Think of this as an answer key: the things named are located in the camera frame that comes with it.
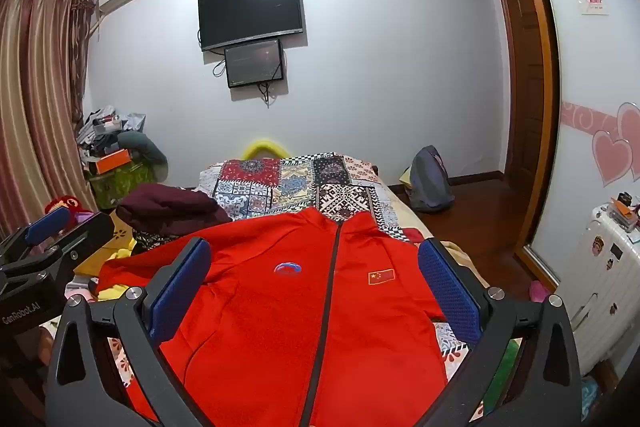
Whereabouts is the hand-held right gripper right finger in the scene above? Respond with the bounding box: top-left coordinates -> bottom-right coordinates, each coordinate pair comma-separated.
417,237 -> 583,427

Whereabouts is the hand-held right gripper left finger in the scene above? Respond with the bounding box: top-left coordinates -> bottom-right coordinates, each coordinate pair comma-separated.
45,237 -> 213,427

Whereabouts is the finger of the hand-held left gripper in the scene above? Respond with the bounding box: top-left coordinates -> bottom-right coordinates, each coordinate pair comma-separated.
0,206 -> 75,265
0,212 -> 117,283

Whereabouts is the red zip jacket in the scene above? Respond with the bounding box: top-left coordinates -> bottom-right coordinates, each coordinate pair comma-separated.
97,207 -> 448,427

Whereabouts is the red plush toy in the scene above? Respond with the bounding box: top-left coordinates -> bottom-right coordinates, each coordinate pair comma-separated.
44,194 -> 84,221

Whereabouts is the yellow cloth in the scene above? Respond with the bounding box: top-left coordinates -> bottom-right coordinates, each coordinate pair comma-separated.
75,209 -> 138,302

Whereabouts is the black patterned cloth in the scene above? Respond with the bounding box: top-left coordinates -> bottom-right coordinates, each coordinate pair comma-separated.
131,227 -> 173,254

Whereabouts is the green storage box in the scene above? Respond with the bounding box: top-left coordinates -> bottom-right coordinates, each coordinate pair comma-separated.
87,162 -> 157,210

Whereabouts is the orange box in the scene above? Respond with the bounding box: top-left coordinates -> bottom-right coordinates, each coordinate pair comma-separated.
95,149 -> 134,176

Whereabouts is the maroon garment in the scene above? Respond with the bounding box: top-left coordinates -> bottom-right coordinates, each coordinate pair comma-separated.
116,184 -> 233,238

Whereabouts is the pink slipper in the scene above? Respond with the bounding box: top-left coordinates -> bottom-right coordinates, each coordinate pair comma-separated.
529,279 -> 552,304

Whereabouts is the grey-green cushion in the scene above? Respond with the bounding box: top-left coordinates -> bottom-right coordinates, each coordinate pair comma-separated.
117,131 -> 169,182

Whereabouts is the grey backpack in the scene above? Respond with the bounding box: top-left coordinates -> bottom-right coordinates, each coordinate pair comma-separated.
405,145 -> 456,214

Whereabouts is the pile of papers and packets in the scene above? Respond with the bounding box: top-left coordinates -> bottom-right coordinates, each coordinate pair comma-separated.
75,106 -> 148,158

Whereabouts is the striped brown curtain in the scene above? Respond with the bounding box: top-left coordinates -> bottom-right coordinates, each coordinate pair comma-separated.
0,0 -> 100,238

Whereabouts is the white suitcase with stickers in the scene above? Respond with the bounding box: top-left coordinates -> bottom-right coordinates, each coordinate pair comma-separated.
567,202 -> 640,378

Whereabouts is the patchwork quilt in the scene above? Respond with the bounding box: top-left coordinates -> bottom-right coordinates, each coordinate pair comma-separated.
197,153 -> 435,253

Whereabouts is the yellow hoop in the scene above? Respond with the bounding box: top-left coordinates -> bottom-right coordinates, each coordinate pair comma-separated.
242,138 -> 292,160

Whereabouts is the wooden door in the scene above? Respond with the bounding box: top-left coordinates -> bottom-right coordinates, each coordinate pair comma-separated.
495,0 -> 547,188

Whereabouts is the small black monitor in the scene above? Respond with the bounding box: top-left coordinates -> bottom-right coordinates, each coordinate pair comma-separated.
223,38 -> 286,89

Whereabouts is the wooden door frame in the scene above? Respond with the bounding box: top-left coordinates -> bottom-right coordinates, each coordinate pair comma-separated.
492,0 -> 562,294

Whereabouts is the pink heart wall decal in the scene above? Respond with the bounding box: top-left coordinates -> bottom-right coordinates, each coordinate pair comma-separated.
560,102 -> 640,188

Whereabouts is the black wall television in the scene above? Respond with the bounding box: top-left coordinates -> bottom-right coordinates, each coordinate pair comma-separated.
197,0 -> 305,52

